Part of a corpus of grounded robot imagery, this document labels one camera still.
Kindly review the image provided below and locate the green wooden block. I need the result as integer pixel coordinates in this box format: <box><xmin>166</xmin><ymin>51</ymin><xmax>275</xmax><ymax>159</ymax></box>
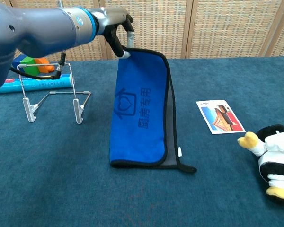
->
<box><xmin>19</xmin><ymin>56</ymin><xmax>40</xmax><ymax>76</ymax></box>

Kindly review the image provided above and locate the picture card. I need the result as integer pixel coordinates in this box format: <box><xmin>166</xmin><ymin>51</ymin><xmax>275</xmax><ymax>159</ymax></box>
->
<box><xmin>195</xmin><ymin>99</ymin><xmax>246</xmax><ymax>135</ymax></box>

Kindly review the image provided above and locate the teal carpet table cover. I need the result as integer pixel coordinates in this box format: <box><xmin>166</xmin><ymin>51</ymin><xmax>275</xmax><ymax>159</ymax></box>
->
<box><xmin>0</xmin><ymin>56</ymin><xmax>284</xmax><ymax>227</ymax></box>

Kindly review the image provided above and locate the grey and blue cloth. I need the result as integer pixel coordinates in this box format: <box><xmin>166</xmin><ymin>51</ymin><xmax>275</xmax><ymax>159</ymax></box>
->
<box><xmin>110</xmin><ymin>47</ymin><xmax>197</xmax><ymax>174</ymax></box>

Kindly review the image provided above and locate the penguin plush toy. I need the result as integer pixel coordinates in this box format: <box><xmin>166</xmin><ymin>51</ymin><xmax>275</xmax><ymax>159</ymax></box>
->
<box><xmin>237</xmin><ymin>124</ymin><xmax>284</xmax><ymax>206</ymax></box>

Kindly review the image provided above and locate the woven wood folding screen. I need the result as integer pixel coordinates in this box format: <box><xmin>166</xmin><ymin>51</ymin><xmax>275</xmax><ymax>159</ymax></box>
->
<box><xmin>9</xmin><ymin>0</ymin><xmax>284</xmax><ymax>63</ymax></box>

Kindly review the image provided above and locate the metal wire folding stand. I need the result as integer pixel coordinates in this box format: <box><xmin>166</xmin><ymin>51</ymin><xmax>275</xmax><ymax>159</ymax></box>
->
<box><xmin>17</xmin><ymin>62</ymin><xmax>91</xmax><ymax>125</ymax></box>

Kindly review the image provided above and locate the food wrap box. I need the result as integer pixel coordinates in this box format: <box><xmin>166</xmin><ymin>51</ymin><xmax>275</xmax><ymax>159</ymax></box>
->
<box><xmin>0</xmin><ymin>73</ymin><xmax>73</xmax><ymax>95</ymax></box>

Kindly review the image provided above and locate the orange wooden block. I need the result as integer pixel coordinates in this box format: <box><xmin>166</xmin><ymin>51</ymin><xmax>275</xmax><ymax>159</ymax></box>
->
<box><xmin>35</xmin><ymin>57</ymin><xmax>55</xmax><ymax>73</ymax></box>

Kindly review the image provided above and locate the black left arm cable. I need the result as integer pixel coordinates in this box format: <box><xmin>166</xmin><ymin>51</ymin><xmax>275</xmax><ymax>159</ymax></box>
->
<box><xmin>9</xmin><ymin>51</ymin><xmax>67</xmax><ymax>81</ymax></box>

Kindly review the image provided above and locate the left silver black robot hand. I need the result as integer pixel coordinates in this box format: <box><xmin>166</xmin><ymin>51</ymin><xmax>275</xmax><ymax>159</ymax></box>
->
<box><xmin>96</xmin><ymin>7</ymin><xmax>135</xmax><ymax>59</ymax></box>

